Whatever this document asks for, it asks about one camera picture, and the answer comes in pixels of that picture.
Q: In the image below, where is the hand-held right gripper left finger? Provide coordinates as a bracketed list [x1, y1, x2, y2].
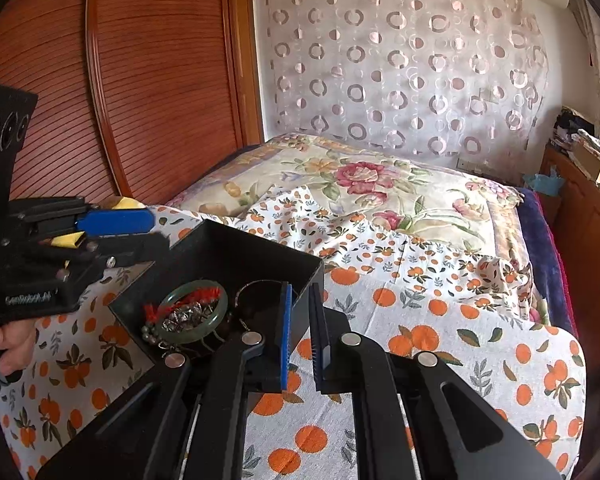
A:
[35, 280, 296, 480]

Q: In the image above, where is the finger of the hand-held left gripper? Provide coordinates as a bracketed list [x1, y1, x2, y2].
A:
[82, 231, 174, 273]
[75, 207, 154, 237]

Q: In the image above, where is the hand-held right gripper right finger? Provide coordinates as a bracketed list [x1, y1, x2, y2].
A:
[309, 282, 563, 480]

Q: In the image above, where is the thin metal bangle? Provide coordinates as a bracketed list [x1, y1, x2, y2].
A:
[236, 282, 284, 312]

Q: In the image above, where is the black box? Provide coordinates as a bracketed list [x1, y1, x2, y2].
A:
[107, 219, 326, 362]

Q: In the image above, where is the red fuzzy cord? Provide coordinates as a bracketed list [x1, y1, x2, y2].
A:
[142, 287, 224, 324]

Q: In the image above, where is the green jade bangle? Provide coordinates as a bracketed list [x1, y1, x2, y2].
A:
[157, 280, 229, 346]

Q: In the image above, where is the silver flower ornament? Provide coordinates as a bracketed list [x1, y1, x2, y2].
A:
[162, 302, 216, 334]

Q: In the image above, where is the person's left hand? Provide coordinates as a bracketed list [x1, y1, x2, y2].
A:
[0, 317, 37, 387]

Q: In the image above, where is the orange-print bed cloth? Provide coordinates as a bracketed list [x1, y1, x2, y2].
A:
[0, 185, 588, 480]

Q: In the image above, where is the wooden slatted wardrobe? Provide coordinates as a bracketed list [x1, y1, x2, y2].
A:
[0, 0, 266, 207]

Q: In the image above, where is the floral blanket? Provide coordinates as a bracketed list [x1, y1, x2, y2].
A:
[165, 132, 552, 327]

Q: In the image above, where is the dark blue blanket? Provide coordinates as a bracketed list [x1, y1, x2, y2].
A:
[517, 187, 581, 342]

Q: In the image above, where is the red blanket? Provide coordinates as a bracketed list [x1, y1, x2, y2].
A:
[537, 195, 576, 322]

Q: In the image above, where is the blue plastic bag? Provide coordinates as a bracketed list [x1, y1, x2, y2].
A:
[522, 170, 566, 196]

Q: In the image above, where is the wooden cabinet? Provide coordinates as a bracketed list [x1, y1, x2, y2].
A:
[540, 145, 600, 322]

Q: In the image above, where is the circle-print sheer cloth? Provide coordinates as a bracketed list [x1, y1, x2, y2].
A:
[252, 0, 551, 172]

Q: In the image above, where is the cardboard box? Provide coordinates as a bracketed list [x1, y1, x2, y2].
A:
[572, 137, 600, 187]

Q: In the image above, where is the pile of dark clothes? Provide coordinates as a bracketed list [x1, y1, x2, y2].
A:
[552, 107, 596, 154]

